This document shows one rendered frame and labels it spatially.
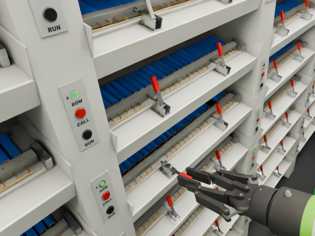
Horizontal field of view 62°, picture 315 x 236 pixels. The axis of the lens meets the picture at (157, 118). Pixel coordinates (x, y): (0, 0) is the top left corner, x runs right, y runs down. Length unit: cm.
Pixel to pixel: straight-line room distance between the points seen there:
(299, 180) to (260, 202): 158
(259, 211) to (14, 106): 45
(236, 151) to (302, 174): 113
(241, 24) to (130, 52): 53
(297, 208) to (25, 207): 45
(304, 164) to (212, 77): 159
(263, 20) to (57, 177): 74
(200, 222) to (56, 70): 85
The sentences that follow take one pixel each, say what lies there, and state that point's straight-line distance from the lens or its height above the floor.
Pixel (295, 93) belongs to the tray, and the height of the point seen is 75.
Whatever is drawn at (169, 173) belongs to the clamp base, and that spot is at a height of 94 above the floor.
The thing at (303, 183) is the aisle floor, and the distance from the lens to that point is 211.
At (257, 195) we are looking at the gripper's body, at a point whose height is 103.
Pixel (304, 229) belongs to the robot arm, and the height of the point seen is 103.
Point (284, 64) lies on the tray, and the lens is 138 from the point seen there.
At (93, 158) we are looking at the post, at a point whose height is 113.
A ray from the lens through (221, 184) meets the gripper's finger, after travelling 64.
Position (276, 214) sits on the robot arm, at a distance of 53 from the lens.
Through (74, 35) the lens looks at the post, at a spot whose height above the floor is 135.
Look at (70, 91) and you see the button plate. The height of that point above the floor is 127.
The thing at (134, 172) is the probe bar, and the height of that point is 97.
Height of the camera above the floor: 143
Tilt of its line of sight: 32 degrees down
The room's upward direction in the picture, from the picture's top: 7 degrees counter-clockwise
